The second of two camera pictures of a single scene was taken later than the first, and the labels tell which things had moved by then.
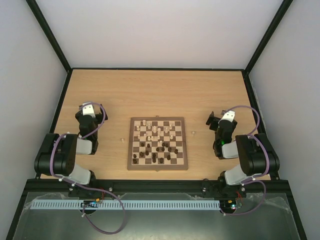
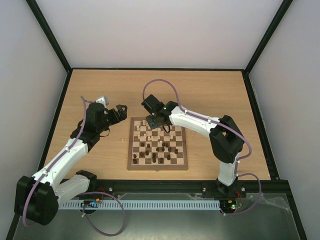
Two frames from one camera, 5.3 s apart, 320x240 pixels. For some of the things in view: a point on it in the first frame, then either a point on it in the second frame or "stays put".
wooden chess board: [157, 143] stays put
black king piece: [154, 158] stays put
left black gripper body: [100, 117] -> [104, 125]
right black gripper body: [213, 122] -> [155, 120]
